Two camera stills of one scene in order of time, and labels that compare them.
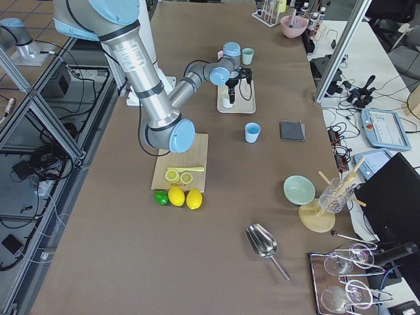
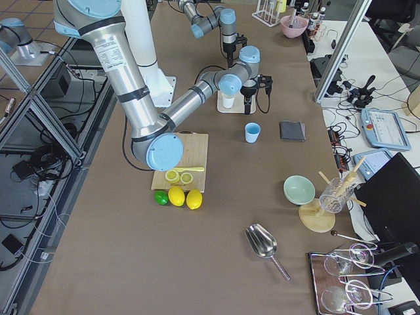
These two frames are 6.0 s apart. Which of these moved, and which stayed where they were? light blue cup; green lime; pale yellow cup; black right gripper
Moved: black right gripper
Stayed: light blue cup; pale yellow cup; green lime
